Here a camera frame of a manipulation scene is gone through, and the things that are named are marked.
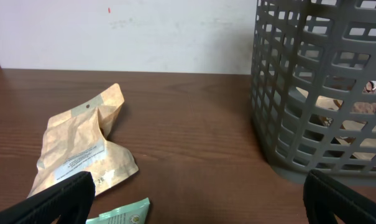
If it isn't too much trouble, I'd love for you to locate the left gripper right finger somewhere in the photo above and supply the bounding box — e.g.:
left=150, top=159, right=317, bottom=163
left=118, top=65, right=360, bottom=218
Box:
left=303, top=169, right=376, bottom=224

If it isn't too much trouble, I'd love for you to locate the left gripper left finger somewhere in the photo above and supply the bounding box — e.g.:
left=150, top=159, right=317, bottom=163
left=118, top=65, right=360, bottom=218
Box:
left=0, top=171, right=95, bottom=224

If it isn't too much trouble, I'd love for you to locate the beige paper pouch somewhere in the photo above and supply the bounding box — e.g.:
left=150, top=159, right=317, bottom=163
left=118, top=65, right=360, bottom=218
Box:
left=29, top=83, right=139, bottom=196

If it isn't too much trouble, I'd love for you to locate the teal snack packet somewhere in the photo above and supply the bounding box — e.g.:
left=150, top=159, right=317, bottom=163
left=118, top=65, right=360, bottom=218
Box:
left=86, top=198, right=150, bottom=224

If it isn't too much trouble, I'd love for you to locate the brown Panners snack bag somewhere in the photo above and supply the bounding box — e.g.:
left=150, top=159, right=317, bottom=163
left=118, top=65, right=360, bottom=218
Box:
left=296, top=86, right=376, bottom=162

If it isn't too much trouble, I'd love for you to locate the brown white snack bag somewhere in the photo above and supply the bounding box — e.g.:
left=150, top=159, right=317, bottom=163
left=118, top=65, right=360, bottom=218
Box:
left=363, top=81, right=376, bottom=94

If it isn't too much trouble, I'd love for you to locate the grey plastic basket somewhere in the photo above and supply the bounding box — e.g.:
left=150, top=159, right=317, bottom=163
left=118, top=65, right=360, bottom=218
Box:
left=251, top=0, right=376, bottom=186

